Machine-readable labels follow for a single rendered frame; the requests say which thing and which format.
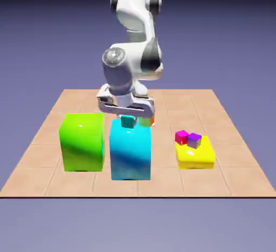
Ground large cyan box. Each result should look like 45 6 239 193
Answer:
109 118 152 181

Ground large yellow box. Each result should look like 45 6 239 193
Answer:
174 135 217 170

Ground small magenta cube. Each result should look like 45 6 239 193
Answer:
175 130 190 146

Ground small purple cube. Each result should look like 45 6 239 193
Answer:
186 132 203 150

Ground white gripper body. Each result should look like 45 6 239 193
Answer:
96 83 155 119

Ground large green box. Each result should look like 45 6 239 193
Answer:
58 113 105 173

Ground small orange cube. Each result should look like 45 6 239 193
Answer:
139 117 155 127

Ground small teal cube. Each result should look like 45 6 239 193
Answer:
120 114 137 129

